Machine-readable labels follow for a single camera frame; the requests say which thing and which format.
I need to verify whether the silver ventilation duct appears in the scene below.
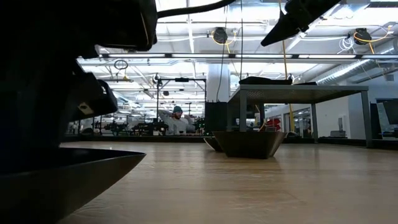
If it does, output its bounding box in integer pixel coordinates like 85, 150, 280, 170
310, 46, 398, 86

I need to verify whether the black monitor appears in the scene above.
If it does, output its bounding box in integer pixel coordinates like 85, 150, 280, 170
375, 98, 398, 139

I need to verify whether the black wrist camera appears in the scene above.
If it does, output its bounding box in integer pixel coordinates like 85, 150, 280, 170
68, 62, 119, 123

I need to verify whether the thick yellow cable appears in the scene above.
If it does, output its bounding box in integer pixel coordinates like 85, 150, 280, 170
279, 39, 295, 133

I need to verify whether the black camera cable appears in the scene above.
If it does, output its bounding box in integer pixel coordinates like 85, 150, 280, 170
156, 0, 237, 19

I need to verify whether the red storage rack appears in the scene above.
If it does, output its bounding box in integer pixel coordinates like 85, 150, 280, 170
266, 118, 282, 132

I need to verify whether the grey perforated metal shelf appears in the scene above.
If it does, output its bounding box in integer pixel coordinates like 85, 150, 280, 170
226, 85, 374, 149

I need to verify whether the black ceiling cable reel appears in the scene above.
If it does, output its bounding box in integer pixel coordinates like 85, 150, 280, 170
354, 27, 373, 46
212, 27, 229, 45

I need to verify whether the person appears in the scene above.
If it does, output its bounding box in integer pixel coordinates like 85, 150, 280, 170
157, 105, 197, 136

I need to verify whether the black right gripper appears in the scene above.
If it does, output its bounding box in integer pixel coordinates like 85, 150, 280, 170
260, 0, 342, 47

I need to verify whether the long ceiling light strip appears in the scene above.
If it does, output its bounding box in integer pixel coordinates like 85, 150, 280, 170
77, 52, 398, 60

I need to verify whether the black distant station frame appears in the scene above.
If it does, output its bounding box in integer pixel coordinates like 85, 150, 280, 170
156, 77, 208, 135

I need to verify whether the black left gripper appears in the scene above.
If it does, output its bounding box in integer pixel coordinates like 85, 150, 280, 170
0, 0, 159, 94

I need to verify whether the black cabinet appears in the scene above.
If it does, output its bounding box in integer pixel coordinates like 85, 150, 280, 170
204, 101, 228, 138

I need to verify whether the black aluminium table frame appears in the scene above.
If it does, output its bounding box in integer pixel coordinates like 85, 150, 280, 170
63, 135, 398, 149

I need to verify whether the white building column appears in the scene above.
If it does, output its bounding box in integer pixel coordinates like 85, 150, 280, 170
206, 63, 231, 103

